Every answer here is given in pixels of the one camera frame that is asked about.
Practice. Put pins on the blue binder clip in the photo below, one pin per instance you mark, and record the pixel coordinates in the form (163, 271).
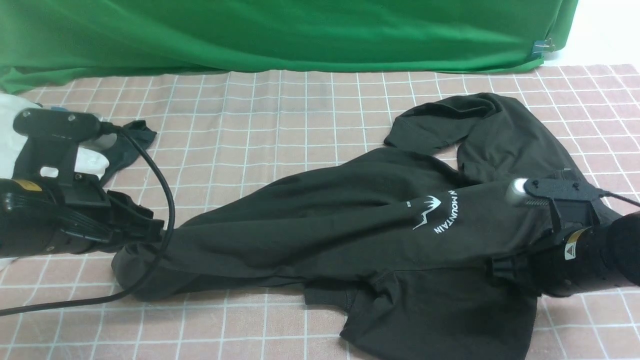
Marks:
(542, 47)

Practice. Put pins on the pink checkered tablecloth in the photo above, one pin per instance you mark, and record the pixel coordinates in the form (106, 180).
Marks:
(221, 137)

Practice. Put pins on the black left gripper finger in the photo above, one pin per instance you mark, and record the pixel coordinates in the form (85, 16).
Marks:
(132, 223)

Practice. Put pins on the green backdrop cloth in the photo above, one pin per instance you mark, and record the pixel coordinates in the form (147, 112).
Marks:
(53, 42)

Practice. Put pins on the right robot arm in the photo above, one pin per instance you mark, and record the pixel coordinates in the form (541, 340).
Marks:
(627, 244)

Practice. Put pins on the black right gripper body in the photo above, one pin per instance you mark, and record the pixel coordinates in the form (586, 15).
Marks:
(583, 261)

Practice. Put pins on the white garment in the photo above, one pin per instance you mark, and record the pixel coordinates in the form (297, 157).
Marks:
(89, 163)

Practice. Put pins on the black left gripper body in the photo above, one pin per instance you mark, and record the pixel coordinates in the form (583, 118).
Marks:
(43, 218)

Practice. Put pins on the dark gray long-sleeve shirt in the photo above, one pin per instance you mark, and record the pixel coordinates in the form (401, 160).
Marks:
(397, 237)

